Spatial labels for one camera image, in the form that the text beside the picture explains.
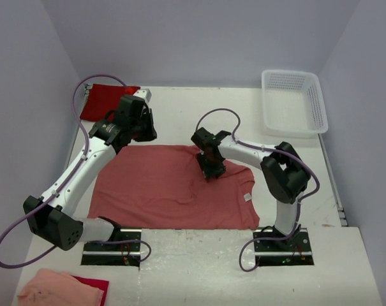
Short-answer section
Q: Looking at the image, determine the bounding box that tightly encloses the salmon pink t shirt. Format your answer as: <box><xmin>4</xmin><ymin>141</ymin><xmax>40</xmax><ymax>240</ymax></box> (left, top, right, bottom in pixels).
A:
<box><xmin>88</xmin><ymin>145</ymin><xmax>260</xmax><ymax>230</ymax></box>

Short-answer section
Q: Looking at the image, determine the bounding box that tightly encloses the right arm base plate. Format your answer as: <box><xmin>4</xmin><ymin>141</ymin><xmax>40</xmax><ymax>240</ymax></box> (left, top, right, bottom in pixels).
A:
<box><xmin>253</xmin><ymin>228</ymin><xmax>315</xmax><ymax>267</ymax></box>

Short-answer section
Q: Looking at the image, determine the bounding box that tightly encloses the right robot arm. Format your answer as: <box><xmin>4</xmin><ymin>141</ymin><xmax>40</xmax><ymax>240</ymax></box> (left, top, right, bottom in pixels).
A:
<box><xmin>191</xmin><ymin>127</ymin><xmax>311</xmax><ymax>251</ymax></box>

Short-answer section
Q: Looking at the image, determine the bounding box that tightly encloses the folded dark red shirt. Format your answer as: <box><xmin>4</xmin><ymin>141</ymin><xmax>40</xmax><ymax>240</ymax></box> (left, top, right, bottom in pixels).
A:
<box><xmin>80</xmin><ymin>84</ymin><xmax>140</xmax><ymax>122</ymax></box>

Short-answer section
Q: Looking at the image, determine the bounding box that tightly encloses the white plastic basket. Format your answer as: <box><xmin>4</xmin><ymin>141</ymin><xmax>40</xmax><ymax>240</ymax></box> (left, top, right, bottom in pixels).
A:
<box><xmin>261</xmin><ymin>69</ymin><xmax>329</xmax><ymax>138</ymax></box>

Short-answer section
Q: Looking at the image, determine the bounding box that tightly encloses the folded red shirt front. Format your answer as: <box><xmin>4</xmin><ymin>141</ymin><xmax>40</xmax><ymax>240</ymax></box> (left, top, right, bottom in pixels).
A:
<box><xmin>73</xmin><ymin>275</ymin><xmax>109</xmax><ymax>306</ymax></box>

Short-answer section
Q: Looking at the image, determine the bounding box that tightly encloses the folded light pink shirt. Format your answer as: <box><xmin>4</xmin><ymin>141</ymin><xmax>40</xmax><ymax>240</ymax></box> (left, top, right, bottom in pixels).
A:
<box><xmin>17</xmin><ymin>268</ymin><xmax>105</xmax><ymax>306</ymax></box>

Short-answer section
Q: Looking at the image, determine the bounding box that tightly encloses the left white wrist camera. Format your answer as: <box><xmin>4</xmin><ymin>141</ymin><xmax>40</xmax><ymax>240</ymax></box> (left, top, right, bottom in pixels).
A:
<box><xmin>134</xmin><ymin>89</ymin><xmax>152</xmax><ymax>103</ymax></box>

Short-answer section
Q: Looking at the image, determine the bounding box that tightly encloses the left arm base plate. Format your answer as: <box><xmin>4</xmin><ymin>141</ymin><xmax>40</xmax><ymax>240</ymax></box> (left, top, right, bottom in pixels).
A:
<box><xmin>81</xmin><ymin>242</ymin><xmax>142</xmax><ymax>267</ymax></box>

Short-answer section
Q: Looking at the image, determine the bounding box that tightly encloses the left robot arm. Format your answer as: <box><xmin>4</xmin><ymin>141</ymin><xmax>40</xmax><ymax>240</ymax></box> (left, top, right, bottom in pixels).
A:
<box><xmin>23</xmin><ymin>89</ymin><xmax>157</xmax><ymax>251</ymax></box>

